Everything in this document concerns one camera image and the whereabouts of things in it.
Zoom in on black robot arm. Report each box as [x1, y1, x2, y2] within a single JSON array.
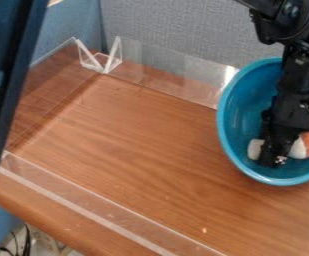
[[236, 0, 309, 168]]

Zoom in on dark blue foreground post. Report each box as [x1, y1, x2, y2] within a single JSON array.
[[0, 0, 52, 218]]

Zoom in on blue plastic bowl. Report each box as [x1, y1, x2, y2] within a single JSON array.
[[217, 57, 309, 186]]

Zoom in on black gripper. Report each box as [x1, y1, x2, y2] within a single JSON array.
[[259, 71, 309, 168]]

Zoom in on clear acrylic barrier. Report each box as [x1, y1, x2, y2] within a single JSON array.
[[0, 152, 227, 256], [106, 36, 239, 109], [22, 38, 100, 104]]

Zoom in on clear acrylic left barrier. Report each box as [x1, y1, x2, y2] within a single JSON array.
[[22, 38, 100, 104]]

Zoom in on clear acrylic back barrier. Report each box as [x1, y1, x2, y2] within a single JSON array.
[[106, 36, 239, 109]]

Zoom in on clear acrylic front barrier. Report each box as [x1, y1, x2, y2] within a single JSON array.
[[0, 152, 227, 256]]

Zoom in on white and brown toy mushroom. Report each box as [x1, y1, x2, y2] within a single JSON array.
[[248, 132, 309, 160]]

